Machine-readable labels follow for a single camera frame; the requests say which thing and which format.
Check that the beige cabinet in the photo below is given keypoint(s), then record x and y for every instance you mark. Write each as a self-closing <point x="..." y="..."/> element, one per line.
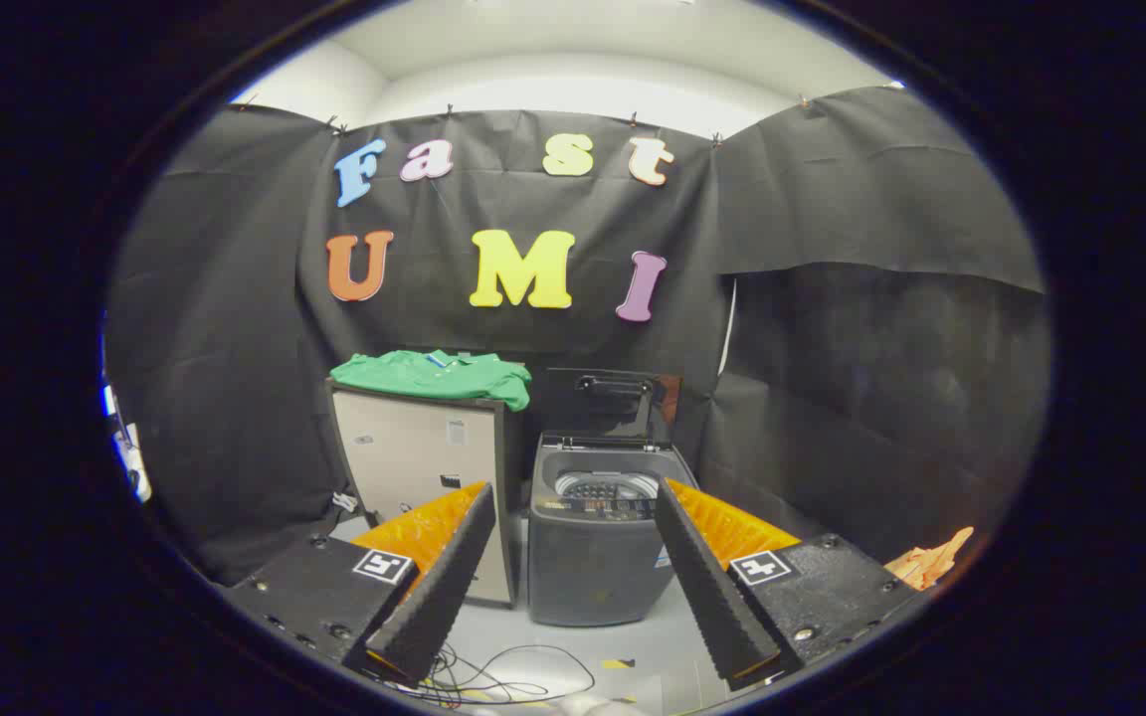
<point x="404" y="447"/>

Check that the white object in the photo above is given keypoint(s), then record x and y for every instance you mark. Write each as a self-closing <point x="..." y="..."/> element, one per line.
<point x="135" y="467"/>

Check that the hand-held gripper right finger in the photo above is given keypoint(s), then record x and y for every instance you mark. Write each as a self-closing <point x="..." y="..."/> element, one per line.
<point x="707" y="587"/>

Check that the dark grey washing machine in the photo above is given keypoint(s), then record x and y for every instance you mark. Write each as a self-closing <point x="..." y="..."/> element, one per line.
<point x="583" y="577"/>

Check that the green polo shirt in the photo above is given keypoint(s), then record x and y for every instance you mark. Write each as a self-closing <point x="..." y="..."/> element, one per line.
<point x="414" y="376"/>

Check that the orange object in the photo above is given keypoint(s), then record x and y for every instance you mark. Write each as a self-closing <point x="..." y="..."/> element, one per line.
<point x="926" y="565"/>

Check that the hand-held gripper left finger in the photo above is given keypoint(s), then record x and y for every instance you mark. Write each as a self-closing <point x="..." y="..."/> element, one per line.
<point x="439" y="587"/>

